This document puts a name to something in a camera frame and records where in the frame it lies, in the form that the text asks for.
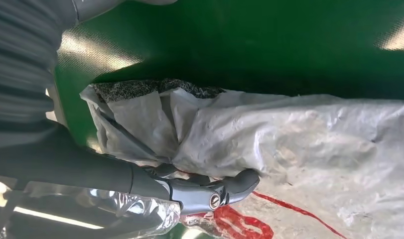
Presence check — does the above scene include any green conveyor belt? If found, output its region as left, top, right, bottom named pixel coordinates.
left=45, top=0, right=404, bottom=239

